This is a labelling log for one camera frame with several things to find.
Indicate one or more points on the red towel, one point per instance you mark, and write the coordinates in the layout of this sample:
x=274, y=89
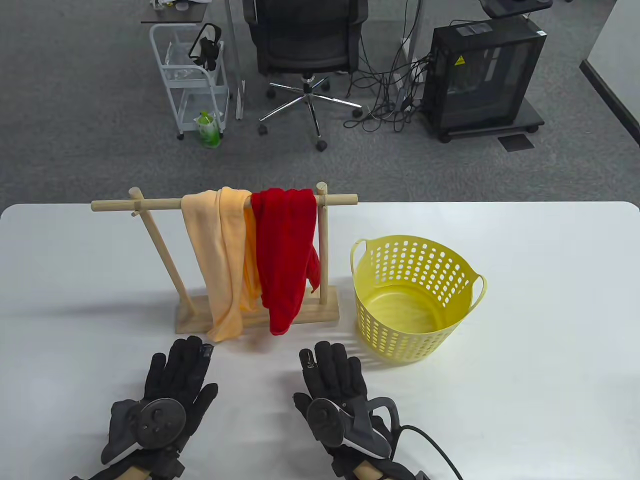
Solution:
x=282, y=250

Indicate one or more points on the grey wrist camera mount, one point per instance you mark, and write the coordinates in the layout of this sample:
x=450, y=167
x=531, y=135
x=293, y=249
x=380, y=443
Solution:
x=367, y=430

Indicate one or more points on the green plastic bottle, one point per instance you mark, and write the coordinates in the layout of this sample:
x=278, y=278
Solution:
x=207, y=132

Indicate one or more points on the black mesh office chair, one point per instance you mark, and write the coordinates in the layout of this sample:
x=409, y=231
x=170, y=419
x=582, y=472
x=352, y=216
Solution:
x=305, y=40

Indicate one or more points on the black wheeled platform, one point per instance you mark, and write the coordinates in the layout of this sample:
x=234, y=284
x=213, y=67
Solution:
x=530, y=120

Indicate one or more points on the wooden towel rack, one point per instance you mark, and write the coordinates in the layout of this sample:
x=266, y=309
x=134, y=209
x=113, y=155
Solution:
x=150, y=204

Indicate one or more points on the person's right hand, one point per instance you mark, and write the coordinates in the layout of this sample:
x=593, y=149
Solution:
x=335, y=375

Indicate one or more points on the person's left forearm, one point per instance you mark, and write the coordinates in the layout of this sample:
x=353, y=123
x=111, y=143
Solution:
x=132, y=472

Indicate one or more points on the person's right forearm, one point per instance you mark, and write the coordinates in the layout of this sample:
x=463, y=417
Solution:
x=367, y=471

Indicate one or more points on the person's left hand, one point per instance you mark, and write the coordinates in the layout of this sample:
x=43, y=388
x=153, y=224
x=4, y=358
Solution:
x=180, y=375

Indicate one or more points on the black computer tower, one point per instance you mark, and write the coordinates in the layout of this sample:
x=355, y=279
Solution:
x=480, y=75

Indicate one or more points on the dark side desk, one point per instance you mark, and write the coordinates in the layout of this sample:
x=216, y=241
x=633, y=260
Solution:
x=175, y=15

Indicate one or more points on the white metal post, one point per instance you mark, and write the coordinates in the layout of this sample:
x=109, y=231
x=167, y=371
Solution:
x=232, y=50

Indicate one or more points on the black round hand tracker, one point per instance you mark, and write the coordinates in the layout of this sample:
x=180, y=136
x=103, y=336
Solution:
x=325, y=419
x=160, y=422

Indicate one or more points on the black floor outlet cover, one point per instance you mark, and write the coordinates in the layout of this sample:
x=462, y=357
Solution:
x=516, y=143

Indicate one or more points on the white utility cart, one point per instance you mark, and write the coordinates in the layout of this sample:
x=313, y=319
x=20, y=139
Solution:
x=190, y=102

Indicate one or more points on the yellow perforated plastic basket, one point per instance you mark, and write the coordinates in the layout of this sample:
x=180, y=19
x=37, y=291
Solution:
x=390, y=330

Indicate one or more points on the peach towel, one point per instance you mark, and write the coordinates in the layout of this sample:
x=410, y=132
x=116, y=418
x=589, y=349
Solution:
x=220, y=250

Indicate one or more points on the white desk leg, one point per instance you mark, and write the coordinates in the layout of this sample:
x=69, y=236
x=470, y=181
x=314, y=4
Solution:
x=411, y=45

